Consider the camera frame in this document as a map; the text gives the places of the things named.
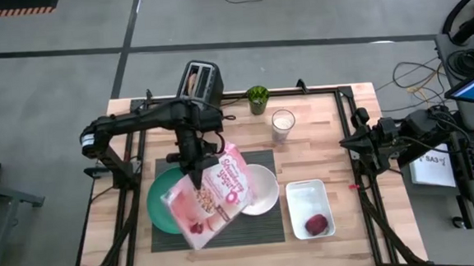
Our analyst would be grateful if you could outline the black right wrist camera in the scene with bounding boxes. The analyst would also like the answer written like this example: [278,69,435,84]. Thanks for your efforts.
[349,106,372,129]

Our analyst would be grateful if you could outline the white round bowl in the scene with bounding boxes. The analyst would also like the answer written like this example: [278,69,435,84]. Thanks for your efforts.
[237,162,282,217]

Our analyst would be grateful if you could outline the green round plate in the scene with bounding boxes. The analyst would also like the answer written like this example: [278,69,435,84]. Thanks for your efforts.
[143,165,195,237]

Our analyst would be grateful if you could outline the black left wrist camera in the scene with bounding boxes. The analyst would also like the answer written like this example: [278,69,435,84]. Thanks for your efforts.
[165,151,187,166]

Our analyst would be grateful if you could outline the pink strawberry yogurt cereal box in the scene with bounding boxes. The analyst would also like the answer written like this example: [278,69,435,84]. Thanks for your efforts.
[157,139,258,253]

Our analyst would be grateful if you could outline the tangled black floor cables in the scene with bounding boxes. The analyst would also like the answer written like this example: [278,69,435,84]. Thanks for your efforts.
[374,55,455,114]

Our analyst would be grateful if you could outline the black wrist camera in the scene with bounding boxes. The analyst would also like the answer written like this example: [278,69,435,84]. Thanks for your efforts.
[349,106,372,129]
[165,151,187,166]

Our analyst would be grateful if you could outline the round toasted bagel half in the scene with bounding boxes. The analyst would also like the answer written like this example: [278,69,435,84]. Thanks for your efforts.
[186,72,199,96]

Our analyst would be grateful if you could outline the glass of milk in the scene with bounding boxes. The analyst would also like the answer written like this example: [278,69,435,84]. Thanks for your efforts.
[269,108,298,146]

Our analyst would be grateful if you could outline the coiled black cable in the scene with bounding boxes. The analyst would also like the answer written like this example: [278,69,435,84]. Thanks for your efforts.
[445,48,474,81]

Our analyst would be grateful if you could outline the black floor mat striped edge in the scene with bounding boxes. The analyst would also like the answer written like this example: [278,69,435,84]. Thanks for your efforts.
[0,0,62,18]

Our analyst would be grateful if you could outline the white paper sheet with print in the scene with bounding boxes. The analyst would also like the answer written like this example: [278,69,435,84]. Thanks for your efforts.
[407,142,458,191]

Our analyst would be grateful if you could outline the dark red plum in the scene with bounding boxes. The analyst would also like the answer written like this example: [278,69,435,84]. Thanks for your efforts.
[303,212,330,237]

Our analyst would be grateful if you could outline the grey metal side table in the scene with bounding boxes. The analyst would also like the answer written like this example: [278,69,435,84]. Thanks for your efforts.
[0,173,50,266]

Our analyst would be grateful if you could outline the yellow floor cable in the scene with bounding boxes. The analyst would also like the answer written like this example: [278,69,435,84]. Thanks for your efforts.
[405,68,446,104]

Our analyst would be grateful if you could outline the black clamp handle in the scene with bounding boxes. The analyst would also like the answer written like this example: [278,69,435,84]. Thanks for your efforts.
[82,164,112,180]

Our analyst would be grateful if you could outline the dark grey ribbed placemat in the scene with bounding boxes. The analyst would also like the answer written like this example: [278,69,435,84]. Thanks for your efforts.
[145,148,286,254]

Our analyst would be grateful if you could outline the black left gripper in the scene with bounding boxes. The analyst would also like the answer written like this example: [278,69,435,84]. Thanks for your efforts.
[174,138,225,192]

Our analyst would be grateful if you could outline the white rectangular tray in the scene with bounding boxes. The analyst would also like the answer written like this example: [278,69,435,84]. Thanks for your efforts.
[285,177,337,242]

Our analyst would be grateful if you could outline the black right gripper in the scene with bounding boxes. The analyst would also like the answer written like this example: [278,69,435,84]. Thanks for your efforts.
[337,117,391,174]

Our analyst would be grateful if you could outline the black two-slot toaster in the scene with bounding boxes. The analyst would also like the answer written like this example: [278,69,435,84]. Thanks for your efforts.
[174,58,226,113]

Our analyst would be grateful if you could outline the green drinking cup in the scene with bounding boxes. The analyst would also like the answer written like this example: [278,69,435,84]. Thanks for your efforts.
[247,84,272,117]

